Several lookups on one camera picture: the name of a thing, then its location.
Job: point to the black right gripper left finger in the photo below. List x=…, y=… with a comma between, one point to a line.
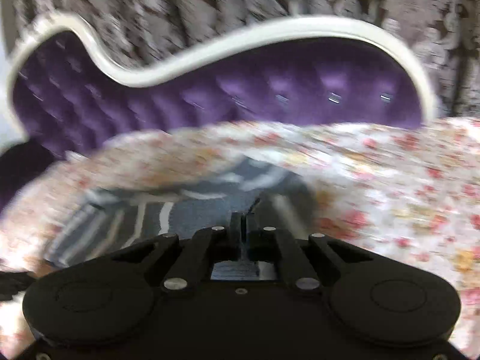
x=207, y=247

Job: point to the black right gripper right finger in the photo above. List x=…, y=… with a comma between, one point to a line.
x=277, y=246

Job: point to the grey white striped sweater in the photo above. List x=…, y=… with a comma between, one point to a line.
x=113, y=219

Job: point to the floral bed cover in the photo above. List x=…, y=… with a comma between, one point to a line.
x=406, y=194

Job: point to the purple tufted white-framed sofa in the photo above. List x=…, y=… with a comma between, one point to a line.
x=64, y=92

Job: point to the grey damask curtain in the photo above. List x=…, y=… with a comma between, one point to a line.
x=444, y=34

